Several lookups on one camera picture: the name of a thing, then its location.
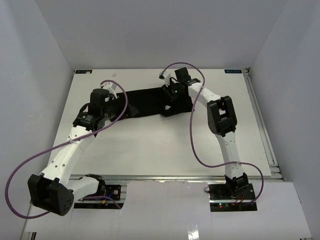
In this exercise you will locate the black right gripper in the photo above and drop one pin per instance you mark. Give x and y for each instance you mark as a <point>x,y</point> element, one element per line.
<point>169,105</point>

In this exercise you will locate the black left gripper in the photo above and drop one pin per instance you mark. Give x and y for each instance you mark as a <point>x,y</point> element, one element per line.
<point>122,110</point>

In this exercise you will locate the black t-shirt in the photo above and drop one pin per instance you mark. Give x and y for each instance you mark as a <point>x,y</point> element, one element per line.
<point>152,101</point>

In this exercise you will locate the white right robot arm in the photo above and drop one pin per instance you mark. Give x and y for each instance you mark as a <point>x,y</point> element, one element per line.
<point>221,120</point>

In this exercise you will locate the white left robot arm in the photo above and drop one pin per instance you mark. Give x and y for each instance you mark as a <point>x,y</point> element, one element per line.
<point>53,190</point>

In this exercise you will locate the right black table label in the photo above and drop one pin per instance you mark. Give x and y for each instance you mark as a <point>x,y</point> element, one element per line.
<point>233,71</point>

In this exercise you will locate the black table label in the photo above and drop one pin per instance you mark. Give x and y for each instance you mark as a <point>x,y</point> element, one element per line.
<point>83,71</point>
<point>233,71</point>

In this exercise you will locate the left black table label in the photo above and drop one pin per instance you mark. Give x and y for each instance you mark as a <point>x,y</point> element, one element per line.
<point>83,71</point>

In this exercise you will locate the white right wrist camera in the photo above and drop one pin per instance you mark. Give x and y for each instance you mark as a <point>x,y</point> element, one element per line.
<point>165,76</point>

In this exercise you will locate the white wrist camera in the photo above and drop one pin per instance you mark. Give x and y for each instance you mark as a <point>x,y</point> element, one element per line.
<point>165,76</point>
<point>111,87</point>

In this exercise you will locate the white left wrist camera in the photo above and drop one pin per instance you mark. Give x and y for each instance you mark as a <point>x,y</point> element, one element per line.
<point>111,87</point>

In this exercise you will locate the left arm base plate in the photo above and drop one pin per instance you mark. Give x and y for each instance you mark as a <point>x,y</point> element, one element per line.
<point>107,198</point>

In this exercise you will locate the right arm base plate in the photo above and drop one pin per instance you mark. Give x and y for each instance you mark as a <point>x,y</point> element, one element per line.
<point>221,200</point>

